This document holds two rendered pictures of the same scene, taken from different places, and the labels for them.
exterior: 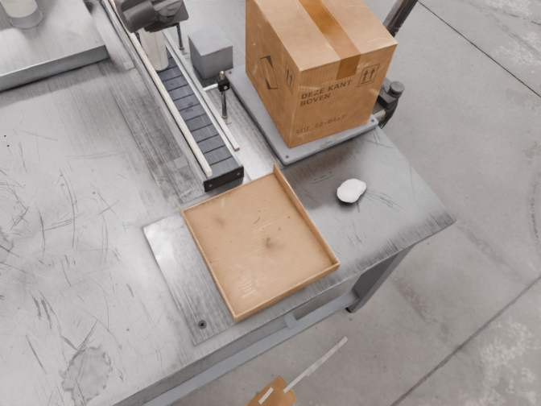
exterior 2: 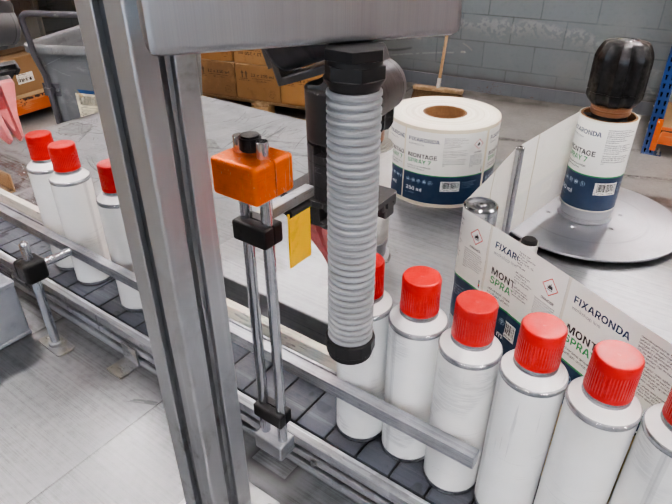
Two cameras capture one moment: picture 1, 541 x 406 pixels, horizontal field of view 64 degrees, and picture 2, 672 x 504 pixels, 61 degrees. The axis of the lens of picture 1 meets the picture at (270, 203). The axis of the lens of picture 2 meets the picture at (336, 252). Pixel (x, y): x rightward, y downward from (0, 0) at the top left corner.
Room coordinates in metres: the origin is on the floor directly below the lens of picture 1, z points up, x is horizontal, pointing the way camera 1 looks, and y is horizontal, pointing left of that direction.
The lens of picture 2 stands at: (1.73, 0.47, 1.35)
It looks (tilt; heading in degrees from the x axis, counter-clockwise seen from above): 32 degrees down; 160
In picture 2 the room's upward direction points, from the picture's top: straight up
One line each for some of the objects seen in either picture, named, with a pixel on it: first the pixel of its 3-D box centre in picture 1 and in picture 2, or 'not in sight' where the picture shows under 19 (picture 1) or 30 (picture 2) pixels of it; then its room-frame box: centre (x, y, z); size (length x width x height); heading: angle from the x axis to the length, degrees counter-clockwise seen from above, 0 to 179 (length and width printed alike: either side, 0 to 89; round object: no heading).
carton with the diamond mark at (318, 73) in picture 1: (311, 59); not in sight; (0.87, -0.06, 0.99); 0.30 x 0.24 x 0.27; 29
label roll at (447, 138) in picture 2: not in sight; (441, 149); (0.84, 1.01, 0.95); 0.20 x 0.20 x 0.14
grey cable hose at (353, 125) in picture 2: not in sight; (352, 222); (1.44, 0.59, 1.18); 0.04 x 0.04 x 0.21
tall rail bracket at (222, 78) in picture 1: (216, 98); not in sight; (0.77, 0.17, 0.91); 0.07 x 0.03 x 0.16; 124
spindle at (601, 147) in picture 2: not in sight; (604, 133); (1.06, 1.17, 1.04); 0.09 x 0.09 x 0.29
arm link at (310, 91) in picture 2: not in sight; (339, 110); (1.24, 0.65, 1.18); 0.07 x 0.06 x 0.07; 131
